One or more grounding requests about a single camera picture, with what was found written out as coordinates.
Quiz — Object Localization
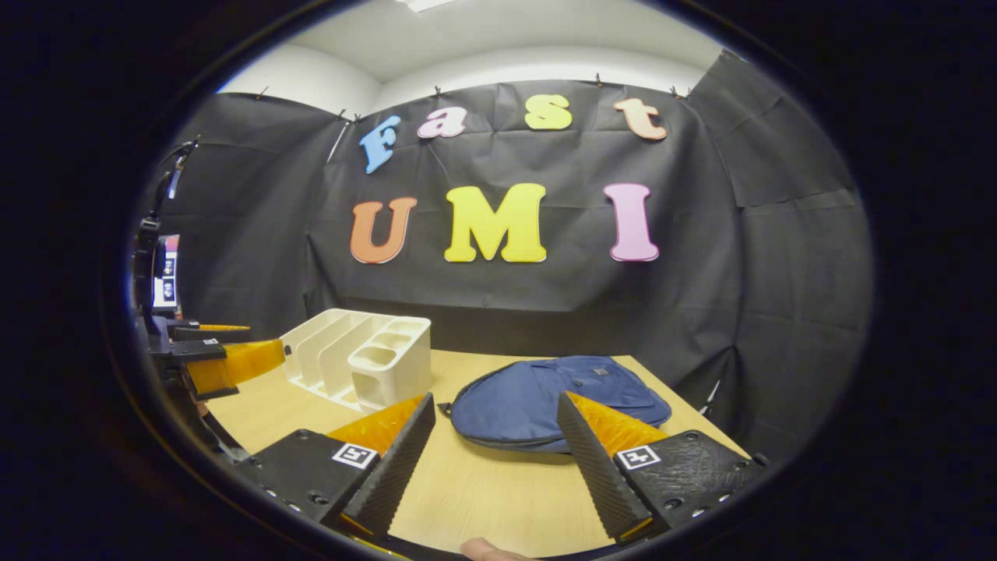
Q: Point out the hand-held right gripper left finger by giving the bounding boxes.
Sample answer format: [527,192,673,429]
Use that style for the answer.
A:
[232,392,437,540]

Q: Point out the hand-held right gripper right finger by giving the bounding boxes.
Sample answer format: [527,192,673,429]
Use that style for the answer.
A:
[556,391,770,544]

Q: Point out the white plastic bookshelf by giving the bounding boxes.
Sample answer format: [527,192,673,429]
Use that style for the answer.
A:
[279,309,433,414]

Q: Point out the blue schoolbag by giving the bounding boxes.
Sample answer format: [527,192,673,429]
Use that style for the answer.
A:
[438,355,672,454]

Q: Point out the computer monitor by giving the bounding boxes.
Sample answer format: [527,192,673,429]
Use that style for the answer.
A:
[152,234,181,311]

